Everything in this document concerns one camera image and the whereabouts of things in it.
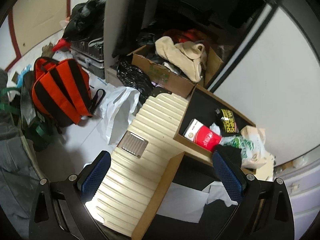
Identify light blue white sock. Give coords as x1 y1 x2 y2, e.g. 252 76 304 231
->
202 181 238 207

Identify black sock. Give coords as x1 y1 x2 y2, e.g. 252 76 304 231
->
215 145 242 168

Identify beige tissue pack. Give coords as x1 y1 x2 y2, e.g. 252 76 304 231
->
240 126 267 169

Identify green printed plastic bag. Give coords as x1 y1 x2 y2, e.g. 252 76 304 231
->
219 135 254 159

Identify near black tray gold rim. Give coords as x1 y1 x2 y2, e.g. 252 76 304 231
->
131 152 246 239

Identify black tray gold rim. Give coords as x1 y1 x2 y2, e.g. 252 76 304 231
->
174 85 255 166
131 152 246 239

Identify red white packet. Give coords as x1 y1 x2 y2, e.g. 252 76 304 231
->
183 119 222 152

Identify white folded cloth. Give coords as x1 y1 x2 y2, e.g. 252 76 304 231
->
157 183 208 223

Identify black yellow shoe shine packet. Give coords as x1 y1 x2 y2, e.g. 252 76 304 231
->
215 108 239 137

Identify white plastic bag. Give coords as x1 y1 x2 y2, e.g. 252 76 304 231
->
97 84 140 145

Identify far black tray gold rim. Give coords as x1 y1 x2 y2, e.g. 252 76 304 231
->
174 85 255 166

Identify orange black backpack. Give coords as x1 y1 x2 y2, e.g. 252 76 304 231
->
31 57 106 127

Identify black plastic bag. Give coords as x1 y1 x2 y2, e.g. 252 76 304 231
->
117 61 155 104

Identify white sliding wardrobe door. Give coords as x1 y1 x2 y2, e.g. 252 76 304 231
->
214 8 319 165

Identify brown cardboard box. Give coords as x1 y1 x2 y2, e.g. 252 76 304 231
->
130 45 223 98

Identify silver metal case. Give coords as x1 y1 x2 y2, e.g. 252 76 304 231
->
71 37 105 79

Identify beige knitted garment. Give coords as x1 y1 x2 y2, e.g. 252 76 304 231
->
155 36 207 83

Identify black garbage bag pile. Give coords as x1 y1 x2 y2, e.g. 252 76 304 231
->
62 0 107 42

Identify red garment in wardrobe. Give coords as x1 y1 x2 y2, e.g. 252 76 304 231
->
163 29 207 44

